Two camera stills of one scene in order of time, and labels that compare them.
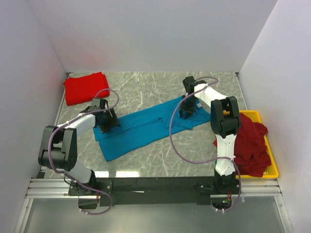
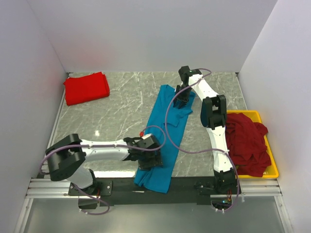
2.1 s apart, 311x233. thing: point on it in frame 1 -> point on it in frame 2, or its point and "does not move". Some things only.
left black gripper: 110,122 -> 149,162
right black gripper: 187,109 -> 182,97
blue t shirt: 137,130 -> 166,122
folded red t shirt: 84,88 does not move
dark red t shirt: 250,147 does not move
